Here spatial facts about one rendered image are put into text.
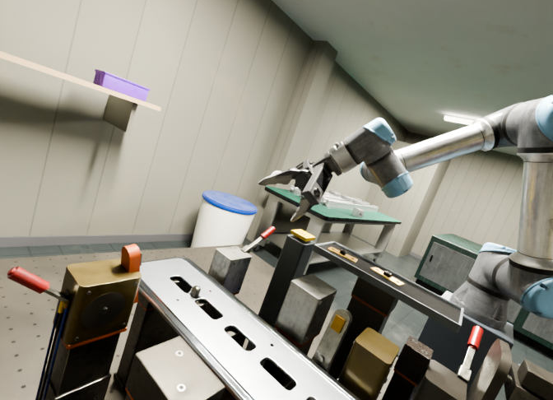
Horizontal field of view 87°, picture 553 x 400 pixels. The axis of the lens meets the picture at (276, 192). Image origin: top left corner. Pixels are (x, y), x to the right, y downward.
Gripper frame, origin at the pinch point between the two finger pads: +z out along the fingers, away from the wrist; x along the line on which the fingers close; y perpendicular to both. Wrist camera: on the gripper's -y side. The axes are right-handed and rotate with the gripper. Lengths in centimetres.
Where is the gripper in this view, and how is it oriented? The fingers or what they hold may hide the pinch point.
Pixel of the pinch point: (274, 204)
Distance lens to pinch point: 80.5
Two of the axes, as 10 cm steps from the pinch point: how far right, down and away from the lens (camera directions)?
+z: -7.9, 5.2, 3.2
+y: 0.6, -4.6, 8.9
